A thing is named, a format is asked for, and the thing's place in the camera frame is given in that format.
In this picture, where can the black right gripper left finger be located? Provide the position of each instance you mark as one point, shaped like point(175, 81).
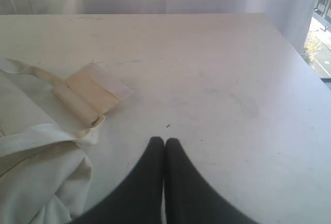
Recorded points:
point(138, 198)

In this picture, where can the beige duffel bag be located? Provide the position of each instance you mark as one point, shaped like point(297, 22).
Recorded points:
point(45, 173)

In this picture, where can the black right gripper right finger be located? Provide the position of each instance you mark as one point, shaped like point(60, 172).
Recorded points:
point(189, 198)

